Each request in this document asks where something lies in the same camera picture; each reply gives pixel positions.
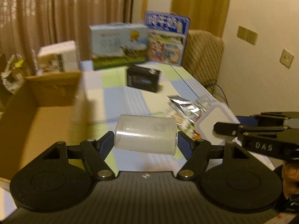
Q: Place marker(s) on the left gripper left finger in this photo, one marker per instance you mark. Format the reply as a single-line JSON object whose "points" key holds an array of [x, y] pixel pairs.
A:
{"points": [[94, 153]]}

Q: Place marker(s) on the brown cardboard box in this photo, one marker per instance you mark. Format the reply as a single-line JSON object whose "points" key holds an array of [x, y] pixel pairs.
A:
{"points": [[46, 109]]}

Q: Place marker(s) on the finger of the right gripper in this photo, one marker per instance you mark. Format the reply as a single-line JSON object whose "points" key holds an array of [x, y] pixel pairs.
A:
{"points": [[234, 129], [277, 118]]}

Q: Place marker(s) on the quilted beige chair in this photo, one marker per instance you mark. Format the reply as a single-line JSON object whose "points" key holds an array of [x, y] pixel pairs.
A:
{"points": [[202, 58]]}

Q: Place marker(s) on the brown window curtain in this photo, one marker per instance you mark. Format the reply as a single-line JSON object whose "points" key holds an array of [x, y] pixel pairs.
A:
{"points": [[28, 25]]}

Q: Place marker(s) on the white product box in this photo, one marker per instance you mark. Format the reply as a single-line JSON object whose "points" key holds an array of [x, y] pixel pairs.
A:
{"points": [[58, 57]]}

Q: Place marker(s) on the silver foil pouch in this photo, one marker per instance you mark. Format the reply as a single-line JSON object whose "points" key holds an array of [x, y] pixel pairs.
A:
{"points": [[187, 112]]}

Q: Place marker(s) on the crumpled packaging pile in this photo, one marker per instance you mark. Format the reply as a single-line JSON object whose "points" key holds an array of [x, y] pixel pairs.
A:
{"points": [[14, 73]]}

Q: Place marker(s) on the double wall socket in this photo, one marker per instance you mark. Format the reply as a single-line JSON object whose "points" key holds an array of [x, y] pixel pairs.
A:
{"points": [[247, 35]]}

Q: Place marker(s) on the clear plastic cup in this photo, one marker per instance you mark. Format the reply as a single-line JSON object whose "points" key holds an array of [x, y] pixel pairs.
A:
{"points": [[147, 134]]}

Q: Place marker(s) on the blue cartoon milk carton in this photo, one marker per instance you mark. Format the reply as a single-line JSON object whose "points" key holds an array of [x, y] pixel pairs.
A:
{"points": [[167, 35]]}

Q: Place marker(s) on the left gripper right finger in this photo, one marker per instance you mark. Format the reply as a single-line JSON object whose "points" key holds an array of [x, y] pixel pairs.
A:
{"points": [[196, 153]]}

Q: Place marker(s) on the wooden wall strips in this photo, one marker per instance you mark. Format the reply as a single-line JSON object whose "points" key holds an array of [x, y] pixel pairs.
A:
{"points": [[144, 6]]}

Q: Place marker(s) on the green blue milk carton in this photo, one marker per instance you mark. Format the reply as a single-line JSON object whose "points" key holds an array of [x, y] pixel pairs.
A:
{"points": [[119, 44]]}

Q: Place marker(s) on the yellow door curtain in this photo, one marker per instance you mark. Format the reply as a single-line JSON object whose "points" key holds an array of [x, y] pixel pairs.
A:
{"points": [[206, 15]]}

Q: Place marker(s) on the person's right hand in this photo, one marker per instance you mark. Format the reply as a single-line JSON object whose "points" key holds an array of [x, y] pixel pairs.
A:
{"points": [[290, 176]]}

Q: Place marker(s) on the single wall socket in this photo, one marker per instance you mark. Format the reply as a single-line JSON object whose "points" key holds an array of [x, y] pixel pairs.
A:
{"points": [[286, 58]]}

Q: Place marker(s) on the black Flyco shaver box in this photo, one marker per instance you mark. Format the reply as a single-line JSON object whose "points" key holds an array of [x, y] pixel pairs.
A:
{"points": [[143, 78]]}

